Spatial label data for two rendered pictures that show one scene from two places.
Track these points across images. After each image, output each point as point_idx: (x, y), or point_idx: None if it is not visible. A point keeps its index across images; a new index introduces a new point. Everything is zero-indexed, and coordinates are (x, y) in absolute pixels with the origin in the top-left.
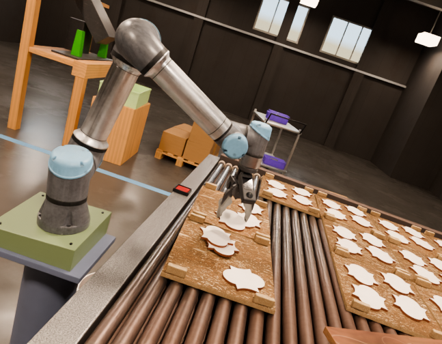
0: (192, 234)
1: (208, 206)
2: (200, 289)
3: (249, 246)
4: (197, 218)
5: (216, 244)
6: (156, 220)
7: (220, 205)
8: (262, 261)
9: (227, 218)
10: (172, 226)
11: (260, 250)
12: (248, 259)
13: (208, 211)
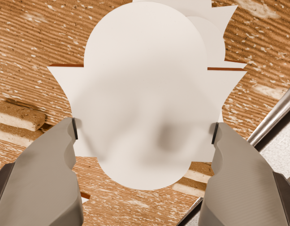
0: (236, 102)
1: (145, 222)
2: None
3: (61, 88)
4: (204, 170)
5: (205, 19)
6: None
7: (270, 166)
8: (20, 3)
9: (174, 113)
10: (263, 137)
11: (26, 74)
12: (74, 1)
13: (151, 205)
